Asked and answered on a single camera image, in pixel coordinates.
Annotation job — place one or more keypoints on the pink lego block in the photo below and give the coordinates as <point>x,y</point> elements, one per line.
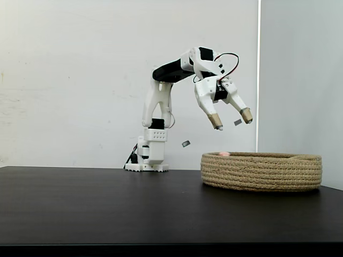
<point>224,154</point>

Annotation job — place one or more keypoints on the grey tape piece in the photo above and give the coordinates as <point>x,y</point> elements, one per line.
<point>237,122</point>
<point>186,143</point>

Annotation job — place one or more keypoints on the white vertical corner trim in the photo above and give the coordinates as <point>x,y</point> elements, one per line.
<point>259,80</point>

